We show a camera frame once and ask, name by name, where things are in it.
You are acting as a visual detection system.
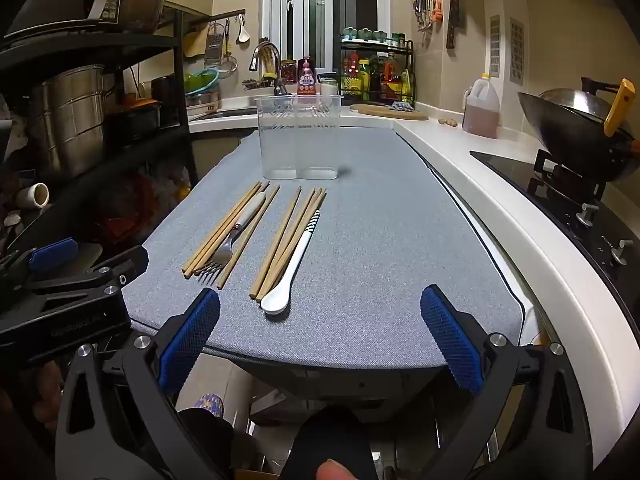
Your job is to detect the row of sauce bottles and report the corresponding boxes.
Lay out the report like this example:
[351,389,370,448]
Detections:
[341,52,415,103]

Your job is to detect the green colander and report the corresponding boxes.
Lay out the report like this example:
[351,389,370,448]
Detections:
[184,70,221,96]

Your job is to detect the brown bowl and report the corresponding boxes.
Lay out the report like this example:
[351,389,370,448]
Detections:
[122,0,164,34]

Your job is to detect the black canister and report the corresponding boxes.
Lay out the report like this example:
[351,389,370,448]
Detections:
[151,76,184,112]

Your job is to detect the yellow utensil handle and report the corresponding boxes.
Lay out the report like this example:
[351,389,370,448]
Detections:
[604,78,637,137]

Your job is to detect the white handled metal fork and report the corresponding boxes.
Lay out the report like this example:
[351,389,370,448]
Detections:
[197,193,265,284]

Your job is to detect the red detergent pouch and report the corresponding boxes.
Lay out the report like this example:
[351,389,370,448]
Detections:
[297,57,321,96]

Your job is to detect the black spice rack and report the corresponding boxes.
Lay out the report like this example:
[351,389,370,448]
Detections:
[339,32,417,104]

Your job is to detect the grey table mat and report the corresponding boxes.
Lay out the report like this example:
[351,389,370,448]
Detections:
[121,126,527,370]

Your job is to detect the hanging kitchen tools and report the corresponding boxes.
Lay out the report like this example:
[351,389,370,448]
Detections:
[412,0,444,34]

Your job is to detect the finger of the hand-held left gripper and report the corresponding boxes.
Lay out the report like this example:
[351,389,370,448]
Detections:
[0,240,81,281]
[27,246,151,297]

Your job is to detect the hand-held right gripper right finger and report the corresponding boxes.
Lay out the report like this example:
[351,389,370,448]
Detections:
[419,284,594,480]

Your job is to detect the white spoon striped handle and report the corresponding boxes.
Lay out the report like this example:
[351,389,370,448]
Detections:
[260,209,321,316]

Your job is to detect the patterned wall panel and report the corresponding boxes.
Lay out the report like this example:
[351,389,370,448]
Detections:
[508,17,525,84]
[488,13,501,79]

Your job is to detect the steel basin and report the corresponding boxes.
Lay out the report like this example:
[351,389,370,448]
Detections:
[185,89,221,110]

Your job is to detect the white framed window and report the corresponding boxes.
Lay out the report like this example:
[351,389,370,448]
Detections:
[261,0,392,77]

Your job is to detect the person's right hand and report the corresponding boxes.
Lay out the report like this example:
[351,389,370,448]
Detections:
[315,459,357,480]

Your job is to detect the round wooden cutting board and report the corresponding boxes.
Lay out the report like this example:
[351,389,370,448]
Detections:
[349,103,430,121]

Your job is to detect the chrome faucet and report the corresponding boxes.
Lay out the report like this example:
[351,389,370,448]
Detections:
[248,42,289,97]

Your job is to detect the black pot orange contents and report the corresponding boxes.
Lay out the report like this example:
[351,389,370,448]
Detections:
[106,95,162,142]

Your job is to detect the steel sink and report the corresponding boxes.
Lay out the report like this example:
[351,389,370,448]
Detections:
[190,106,259,122]

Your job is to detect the black gas stove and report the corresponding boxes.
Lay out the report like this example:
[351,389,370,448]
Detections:
[470,149,640,313]

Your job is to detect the hanging metal strainer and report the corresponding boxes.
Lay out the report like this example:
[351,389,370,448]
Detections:
[220,19,239,79]

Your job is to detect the row of green spice jars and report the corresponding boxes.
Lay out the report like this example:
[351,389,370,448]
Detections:
[343,26,407,47]

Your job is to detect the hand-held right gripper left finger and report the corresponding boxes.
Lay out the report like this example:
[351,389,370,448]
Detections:
[54,287,222,480]

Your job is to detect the black metal shelf rack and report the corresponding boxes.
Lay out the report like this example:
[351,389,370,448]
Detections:
[0,0,247,271]

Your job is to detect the white cup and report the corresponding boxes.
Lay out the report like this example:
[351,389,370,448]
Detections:
[17,182,50,210]

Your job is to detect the steel wok with lid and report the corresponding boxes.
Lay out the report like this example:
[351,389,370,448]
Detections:
[517,77,640,184]

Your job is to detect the patterned slipper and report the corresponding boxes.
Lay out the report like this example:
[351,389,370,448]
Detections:
[192,392,224,419]

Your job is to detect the stainless steel stock pot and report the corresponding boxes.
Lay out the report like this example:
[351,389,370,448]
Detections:
[29,64,110,182]

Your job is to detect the clear plastic utensil container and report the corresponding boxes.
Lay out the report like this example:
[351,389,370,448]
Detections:
[256,94,342,182]

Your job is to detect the hanging metal grater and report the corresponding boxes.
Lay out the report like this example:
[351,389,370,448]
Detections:
[204,22,224,66]

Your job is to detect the hanging cleaver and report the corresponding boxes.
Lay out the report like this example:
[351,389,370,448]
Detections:
[446,0,461,50]

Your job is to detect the hanging wooden cutting board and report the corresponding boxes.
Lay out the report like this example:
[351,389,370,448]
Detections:
[182,25,209,59]

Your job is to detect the cooking oil jug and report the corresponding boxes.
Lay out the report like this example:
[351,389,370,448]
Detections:
[462,73,501,140]

